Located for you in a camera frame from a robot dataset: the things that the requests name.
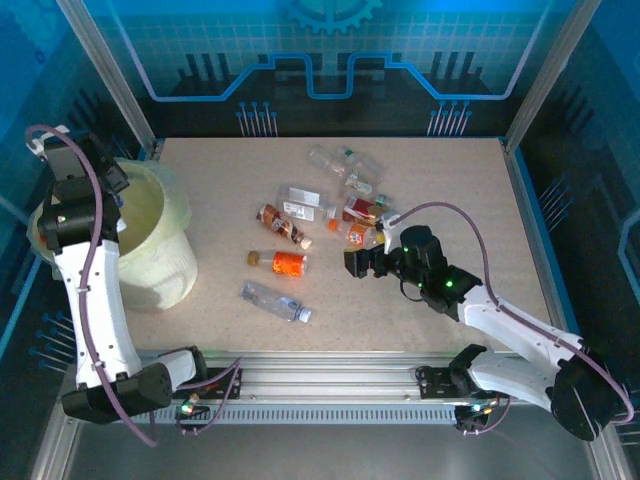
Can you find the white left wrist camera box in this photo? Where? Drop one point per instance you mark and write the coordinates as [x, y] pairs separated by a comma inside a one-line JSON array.
[[42, 140]]

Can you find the aluminium mounting rail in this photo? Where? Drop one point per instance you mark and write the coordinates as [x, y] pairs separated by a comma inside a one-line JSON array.
[[325, 372]]

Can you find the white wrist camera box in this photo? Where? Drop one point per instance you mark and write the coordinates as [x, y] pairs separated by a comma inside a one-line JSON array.
[[42, 140], [389, 221]]

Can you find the clear bottle white label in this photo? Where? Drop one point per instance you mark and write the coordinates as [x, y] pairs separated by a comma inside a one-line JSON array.
[[300, 205]]

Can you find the pale yellow plastic bin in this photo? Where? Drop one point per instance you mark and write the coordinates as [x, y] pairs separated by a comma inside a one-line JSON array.
[[160, 270]]

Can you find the blue label bottle white cap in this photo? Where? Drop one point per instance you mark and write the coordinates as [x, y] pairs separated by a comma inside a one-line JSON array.
[[121, 200]]

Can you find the translucent yellow bin liner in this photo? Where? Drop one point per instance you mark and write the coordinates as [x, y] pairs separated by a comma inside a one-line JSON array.
[[175, 200]]

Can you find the small-label clear bottle green cap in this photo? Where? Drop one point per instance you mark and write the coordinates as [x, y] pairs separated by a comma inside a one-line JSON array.
[[359, 186]]

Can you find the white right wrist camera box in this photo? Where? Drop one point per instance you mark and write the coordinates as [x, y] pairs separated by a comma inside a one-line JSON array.
[[389, 221]]

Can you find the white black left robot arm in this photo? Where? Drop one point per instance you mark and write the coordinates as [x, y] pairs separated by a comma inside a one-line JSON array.
[[95, 310]]

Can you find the clear water bottle blue label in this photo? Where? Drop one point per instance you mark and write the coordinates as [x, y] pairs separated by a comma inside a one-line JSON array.
[[272, 300]]

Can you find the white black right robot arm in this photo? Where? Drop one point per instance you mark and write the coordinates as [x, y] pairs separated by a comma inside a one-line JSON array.
[[515, 325]]

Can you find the orange label clear bottle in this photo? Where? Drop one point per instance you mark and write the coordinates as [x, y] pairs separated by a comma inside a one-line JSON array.
[[359, 235]]

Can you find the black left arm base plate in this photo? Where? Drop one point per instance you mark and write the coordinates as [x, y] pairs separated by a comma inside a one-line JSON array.
[[220, 382]]

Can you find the red gold label bottle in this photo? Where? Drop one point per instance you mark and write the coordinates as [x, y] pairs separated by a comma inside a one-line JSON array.
[[357, 207]]

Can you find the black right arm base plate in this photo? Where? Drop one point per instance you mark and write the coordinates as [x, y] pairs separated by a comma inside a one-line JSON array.
[[437, 382]]

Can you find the steel lower shelf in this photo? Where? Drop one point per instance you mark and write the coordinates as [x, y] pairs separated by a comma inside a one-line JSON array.
[[325, 450]]

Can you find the orange label bottle brown cap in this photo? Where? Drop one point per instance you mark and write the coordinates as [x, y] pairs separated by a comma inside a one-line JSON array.
[[287, 263]]

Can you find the crushed clear plastic bottle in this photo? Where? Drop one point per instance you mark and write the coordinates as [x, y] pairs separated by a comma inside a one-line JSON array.
[[325, 160]]

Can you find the small circuit board with LEDs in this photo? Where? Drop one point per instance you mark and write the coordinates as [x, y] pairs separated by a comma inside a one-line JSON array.
[[190, 407], [472, 414]]

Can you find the aluminium frame post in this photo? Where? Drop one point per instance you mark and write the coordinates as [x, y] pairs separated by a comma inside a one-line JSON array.
[[549, 75], [111, 75]]

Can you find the aluminium table side rail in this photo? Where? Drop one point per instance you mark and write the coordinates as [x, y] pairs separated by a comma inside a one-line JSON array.
[[535, 220]]

